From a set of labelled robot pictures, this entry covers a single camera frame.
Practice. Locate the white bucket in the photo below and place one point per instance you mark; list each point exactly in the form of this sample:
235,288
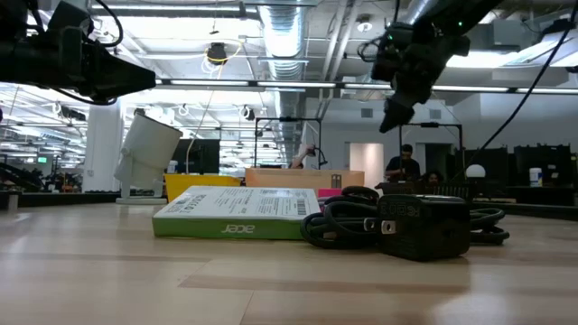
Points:
535,177

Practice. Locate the white globe lamp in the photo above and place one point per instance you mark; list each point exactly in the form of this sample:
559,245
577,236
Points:
475,171

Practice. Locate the small white container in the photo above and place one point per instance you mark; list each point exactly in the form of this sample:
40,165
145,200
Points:
172,168

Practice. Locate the black cabinet row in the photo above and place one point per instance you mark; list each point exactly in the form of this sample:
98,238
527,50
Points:
555,162

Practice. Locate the person's forearm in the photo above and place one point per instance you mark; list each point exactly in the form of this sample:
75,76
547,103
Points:
300,158

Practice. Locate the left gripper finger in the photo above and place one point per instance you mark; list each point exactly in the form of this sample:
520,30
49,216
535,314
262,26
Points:
122,79

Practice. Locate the green exit sign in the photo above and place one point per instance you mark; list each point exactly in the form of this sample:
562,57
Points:
42,160

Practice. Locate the wide silver ventilation duct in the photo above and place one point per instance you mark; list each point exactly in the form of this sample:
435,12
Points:
283,36

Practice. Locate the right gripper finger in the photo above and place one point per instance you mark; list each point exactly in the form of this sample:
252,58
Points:
395,114

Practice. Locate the slanted silver ventilation duct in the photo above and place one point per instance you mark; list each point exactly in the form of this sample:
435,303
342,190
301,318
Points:
412,11

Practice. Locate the black slotted plastic bin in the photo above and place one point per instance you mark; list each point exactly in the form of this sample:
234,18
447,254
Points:
447,189

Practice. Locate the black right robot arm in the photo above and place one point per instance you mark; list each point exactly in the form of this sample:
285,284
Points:
460,13

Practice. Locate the yellow plastic bin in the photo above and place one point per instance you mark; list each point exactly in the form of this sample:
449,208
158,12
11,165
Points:
198,180

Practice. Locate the black overhead camera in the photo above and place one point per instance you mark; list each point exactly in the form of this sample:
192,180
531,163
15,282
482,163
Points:
217,53

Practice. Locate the overhead frame light bar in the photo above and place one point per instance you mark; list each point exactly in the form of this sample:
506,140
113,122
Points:
293,84

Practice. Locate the orange translucent plastic bin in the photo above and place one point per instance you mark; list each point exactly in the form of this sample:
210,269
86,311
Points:
289,178

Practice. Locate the small pink box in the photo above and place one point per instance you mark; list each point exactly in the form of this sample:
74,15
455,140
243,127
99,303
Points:
329,192

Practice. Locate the round ceiling sensor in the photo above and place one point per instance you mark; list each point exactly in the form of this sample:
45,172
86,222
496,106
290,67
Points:
364,25

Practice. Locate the black power adapter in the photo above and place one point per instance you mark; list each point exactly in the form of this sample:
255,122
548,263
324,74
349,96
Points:
424,230

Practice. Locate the black background rig frame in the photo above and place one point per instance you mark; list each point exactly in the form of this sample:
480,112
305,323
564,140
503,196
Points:
429,124
289,119

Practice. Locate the person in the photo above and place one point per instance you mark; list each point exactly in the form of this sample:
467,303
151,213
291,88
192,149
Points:
433,178
404,167

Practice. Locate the white green Acer box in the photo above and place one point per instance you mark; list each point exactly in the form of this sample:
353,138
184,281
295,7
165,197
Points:
235,203

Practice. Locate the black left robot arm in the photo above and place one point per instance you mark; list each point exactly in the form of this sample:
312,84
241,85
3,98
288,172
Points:
18,63

